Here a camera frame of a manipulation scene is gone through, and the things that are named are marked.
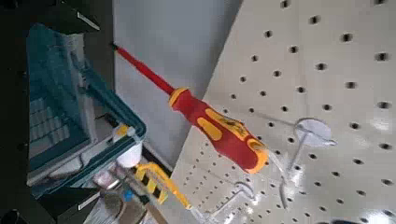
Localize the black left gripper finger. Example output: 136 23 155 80
40 0 101 35
36 186 104 224

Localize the teal plastic crate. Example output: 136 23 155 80
25 22 148 198

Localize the white bottle with yellow cap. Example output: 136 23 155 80
112 123 144 169

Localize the yellow black striped tool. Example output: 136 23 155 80
134 161 193 211

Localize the red yellow screwdriver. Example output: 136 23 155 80
111 42 270 175

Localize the white pegboard hook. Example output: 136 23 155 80
208 181 257 217
288 117 338 172

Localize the beige perforated pegboard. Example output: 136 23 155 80
155 0 396 224

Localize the clear cable tie loop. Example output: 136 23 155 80
266 149 293 210

